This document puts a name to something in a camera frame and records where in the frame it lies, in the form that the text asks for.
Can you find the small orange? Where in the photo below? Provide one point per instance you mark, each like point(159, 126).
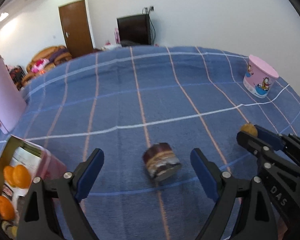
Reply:
point(8, 175)
point(22, 177)

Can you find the brown leather armchair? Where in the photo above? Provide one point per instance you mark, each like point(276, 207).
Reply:
point(45, 60)

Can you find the large orange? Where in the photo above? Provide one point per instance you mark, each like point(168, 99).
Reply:
point(7, 211)

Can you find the cut purple sugarcane piece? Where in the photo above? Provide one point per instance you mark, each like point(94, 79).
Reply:
point(160, 161)

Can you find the pink electric kettle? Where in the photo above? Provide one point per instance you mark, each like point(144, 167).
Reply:
point(12, 103)

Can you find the black television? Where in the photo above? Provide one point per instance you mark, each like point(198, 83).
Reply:
point(134, 30)

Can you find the paper leaflet in tin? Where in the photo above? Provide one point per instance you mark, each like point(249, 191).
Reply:
point(27, 158)

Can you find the wall power socket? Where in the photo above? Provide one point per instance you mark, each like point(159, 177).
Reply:
point(147, 10)

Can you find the small yellow-brown fruit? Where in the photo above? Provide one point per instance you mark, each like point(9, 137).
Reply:
point(250, 129)

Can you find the blue plaid tablecloth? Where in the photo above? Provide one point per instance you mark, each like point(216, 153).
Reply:
point(126, 100)

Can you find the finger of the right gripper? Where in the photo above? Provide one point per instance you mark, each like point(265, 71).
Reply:
point(289, 144)
point(260, 148)

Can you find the pink cartoon cup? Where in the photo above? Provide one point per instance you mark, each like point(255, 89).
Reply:
point(259, 77)

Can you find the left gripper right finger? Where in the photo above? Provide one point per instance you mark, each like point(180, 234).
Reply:
point(255, 218)

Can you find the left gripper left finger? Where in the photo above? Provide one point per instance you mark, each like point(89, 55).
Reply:
point(38, 219)

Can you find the brown wooden door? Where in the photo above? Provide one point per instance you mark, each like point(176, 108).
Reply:
point(75, 26)

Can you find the pink tin box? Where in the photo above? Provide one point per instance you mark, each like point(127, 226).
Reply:
point(49, 168)

